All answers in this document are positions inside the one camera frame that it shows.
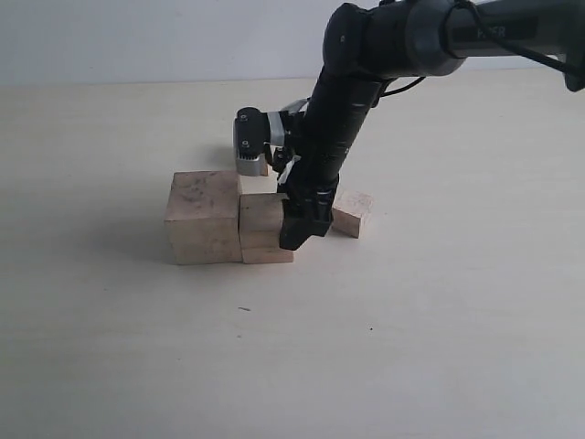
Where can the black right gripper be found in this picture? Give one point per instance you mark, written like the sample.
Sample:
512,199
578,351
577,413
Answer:
307,206

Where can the smallest wooden cube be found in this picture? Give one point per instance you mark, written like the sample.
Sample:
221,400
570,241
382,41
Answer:
350,212

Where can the third largest wooden cube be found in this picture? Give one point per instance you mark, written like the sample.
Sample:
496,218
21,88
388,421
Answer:
260,184

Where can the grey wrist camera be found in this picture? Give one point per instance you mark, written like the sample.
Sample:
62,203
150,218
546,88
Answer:
254,134

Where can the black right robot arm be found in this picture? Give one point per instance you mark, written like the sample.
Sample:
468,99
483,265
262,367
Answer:
364,51

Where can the second largest wooden cube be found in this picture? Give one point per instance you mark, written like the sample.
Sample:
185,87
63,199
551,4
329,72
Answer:
260,223

